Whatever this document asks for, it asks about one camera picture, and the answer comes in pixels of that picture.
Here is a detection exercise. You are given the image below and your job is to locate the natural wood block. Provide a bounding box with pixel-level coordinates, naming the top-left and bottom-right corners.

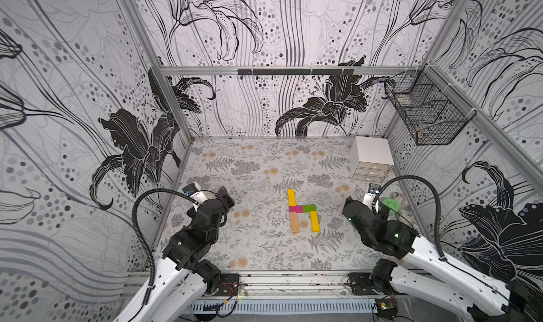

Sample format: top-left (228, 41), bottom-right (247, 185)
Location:
top-left (289, 212), bottom-right (299, 234)

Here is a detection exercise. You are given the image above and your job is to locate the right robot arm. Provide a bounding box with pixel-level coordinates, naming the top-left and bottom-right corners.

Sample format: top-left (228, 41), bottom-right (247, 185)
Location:
top-left (342, 183), bottom-right (542, 321)

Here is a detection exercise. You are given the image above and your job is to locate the white cable duct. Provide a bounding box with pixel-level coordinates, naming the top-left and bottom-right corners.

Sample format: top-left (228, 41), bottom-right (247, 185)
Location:
top-left (184, 299), bottom-right (378, 315)

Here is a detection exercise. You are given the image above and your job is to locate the green block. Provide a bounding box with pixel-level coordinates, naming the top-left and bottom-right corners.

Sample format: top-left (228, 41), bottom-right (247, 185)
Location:
top-left (303, 205), bottom-right (317, 212)

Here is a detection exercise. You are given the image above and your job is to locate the small electronics board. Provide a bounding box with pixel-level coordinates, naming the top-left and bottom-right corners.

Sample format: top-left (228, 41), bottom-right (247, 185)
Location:
top-left (374, 299), bottom-right (398, 321)

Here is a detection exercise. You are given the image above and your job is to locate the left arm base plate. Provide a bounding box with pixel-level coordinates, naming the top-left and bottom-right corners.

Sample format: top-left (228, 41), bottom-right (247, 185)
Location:
top-left (208, 272), bottom-right (241, 298)

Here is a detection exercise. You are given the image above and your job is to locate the white drawer box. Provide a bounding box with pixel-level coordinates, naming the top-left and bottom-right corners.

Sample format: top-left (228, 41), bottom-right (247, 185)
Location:
top-left (349, 137), bottom-right (394, 183)

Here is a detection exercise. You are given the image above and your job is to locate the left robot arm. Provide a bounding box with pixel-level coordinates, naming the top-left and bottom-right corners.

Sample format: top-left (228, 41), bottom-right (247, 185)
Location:
top-left (116, 183), bottom-right (235, 321)

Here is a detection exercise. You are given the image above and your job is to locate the black wall bar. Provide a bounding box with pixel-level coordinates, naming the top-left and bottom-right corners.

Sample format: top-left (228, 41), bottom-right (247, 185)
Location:
top-left (237, 68), bottom-right (354, 76)

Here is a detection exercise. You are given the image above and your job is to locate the black wire basket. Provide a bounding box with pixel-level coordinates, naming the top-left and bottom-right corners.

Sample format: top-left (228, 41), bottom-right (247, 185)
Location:
top-left (384, 67), bottom-right (477, 146)

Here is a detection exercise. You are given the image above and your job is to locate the magenta block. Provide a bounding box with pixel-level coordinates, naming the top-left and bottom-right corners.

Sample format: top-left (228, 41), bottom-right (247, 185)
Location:
top-left (289, 205), bottom-right (304, 213)

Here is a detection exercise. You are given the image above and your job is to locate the yellow block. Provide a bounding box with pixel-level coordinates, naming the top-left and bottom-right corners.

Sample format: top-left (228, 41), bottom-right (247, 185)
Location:
top-left (310, 211), bottom-right (320, 233)
top-left (287, 189), bottom-right (297, 207)

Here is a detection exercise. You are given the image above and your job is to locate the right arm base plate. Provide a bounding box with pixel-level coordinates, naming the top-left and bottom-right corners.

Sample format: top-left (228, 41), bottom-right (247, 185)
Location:
top-left (346, 272), bottom-right (381, 296)

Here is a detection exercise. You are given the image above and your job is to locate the green lid jar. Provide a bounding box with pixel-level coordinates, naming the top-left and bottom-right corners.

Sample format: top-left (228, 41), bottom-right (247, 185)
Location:
top-left (383, 198), bottom-right (401, 214)

